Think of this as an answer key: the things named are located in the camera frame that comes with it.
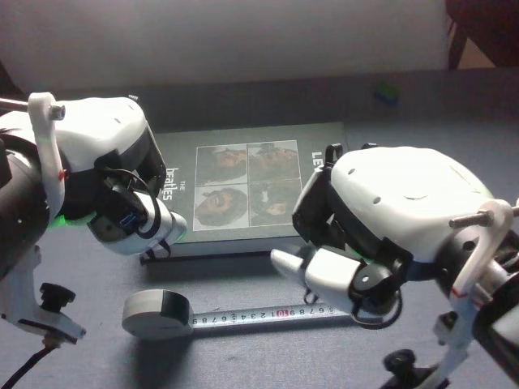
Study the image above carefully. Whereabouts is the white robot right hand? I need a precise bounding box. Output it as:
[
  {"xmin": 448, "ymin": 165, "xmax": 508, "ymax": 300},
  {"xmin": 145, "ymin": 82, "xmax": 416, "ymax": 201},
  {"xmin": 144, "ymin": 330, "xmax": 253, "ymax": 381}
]
[{"xmin": 269, "ymin": 143, "xmax": 495, "ymax": 326}]

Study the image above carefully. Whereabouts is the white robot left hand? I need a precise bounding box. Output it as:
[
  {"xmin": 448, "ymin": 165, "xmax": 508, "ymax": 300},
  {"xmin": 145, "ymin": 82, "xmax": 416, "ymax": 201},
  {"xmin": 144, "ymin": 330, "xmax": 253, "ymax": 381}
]
[{"xmin": 55, "ymin": 95, "xmax": 188, "ymax": 261}]

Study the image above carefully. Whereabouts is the white ruler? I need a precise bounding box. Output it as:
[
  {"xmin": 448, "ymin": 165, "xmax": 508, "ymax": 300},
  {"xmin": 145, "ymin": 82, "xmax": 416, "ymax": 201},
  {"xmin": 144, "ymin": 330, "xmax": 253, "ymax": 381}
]
[{"xmin": 121, "ymin": 289, "xmax": 366, "ymax": 340}]

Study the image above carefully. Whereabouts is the black Let It Be album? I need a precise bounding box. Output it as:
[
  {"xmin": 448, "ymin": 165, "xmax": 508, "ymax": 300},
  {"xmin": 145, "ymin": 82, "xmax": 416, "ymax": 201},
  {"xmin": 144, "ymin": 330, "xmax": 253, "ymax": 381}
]
[{"xmin": 139, "ymin": 121, "xmax": 352, "ymax": 265}]

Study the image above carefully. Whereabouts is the green and blue block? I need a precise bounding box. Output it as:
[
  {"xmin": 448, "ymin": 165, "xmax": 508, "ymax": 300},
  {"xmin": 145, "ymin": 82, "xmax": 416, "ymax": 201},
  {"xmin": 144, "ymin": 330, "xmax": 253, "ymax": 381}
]
[{"xmin": 372, "ymin": 83, "xmax": 401, "ymax": 106}]

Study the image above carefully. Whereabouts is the white backdrop sheet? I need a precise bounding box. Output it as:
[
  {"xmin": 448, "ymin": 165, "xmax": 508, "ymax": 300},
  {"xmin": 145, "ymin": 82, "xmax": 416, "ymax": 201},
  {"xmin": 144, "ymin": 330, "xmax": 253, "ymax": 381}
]
[{"xmin": 0, "ymin": 0, "xmax": 452, "ymax": 95}]

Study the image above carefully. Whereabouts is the dark wooden chair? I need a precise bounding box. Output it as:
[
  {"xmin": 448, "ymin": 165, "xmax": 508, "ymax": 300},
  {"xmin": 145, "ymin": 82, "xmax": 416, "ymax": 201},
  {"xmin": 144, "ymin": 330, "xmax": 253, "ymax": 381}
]
[{"xmin": 444, "ymin": 0, "xmax": 519, "ymax": 71}]

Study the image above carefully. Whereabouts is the grey tablecloth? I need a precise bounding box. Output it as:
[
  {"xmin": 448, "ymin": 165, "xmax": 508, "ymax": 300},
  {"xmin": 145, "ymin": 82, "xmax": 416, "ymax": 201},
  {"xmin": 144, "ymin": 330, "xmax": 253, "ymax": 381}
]
[{"xmin": 0, "ymin": 67, "xmax": 519, "ymax": 389}]

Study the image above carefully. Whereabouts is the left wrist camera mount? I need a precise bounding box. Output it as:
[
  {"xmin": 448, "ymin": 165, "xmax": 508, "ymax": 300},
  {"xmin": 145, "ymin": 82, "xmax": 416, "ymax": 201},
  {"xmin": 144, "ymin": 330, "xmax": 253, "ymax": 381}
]
[{"xmin": 0, "ymin": 281, "xmax": 88, "ymax": 349}]

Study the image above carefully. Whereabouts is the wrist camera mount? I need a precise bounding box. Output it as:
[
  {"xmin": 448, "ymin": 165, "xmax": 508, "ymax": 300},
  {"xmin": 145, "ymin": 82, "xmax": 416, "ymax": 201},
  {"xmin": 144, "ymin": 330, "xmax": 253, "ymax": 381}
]
[
  {"xmin": 0, "ymin": 281, "xmax": 88, "ymax": 349},
  {"xmin": 383, "ymin": 347, "xmax": 453, "ymax": 389}
]

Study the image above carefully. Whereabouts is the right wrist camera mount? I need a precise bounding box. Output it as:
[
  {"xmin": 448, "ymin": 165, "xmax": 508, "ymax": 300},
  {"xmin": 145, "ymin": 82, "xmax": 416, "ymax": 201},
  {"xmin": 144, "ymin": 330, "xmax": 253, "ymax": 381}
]
[{"xmin": 383, "ymin": 347, "xmax": 453, "ymax": 389}]

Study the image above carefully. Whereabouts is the thin black camera cable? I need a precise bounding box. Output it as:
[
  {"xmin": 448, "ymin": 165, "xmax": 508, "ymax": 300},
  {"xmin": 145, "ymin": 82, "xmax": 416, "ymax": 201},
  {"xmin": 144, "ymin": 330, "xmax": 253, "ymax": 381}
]
[{"xmin": 0, "ymin": 343, "xmax": 54, "ymax": 389}]

